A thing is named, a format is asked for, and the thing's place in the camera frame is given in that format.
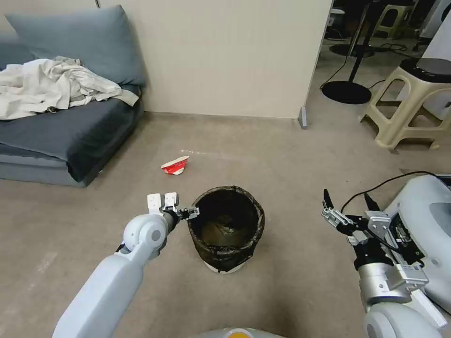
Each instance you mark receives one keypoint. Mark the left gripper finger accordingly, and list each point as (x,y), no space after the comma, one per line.
(192,216)
(193,210)

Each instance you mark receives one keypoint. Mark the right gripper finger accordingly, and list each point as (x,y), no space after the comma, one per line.
(334,215)
(378,222)

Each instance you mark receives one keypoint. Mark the trash can with black liner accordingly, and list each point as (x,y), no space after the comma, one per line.
(225,225)

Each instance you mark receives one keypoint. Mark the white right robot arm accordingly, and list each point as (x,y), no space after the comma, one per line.
(394,302)

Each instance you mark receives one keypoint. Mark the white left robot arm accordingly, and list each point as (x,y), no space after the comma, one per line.
(116,278)

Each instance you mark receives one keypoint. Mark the black floor stand round base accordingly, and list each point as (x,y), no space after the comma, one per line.
(352,50)
(347,92)

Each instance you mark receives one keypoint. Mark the crushed red white paper cup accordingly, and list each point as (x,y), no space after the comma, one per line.
(175,167)

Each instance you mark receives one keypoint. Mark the white rounded machine shell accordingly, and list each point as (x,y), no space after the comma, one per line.
(428,218)

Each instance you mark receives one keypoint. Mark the blue grey sofa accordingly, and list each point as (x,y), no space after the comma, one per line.
(53,141)

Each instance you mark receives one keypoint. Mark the black round device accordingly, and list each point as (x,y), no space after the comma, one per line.
(430,69)

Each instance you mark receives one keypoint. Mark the crumpled beige cloth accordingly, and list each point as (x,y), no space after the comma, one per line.
(45,86)

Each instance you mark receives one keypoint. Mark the blue grey sofa cushion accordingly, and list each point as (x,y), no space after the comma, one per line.
(88,42)

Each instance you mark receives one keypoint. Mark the small beige plastic stool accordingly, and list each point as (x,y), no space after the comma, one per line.
(393,19)

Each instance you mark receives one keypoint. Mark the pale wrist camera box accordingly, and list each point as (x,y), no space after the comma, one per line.
(357,239)

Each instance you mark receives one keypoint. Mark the grey wall foot bracket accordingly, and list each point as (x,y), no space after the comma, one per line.
(302,117)

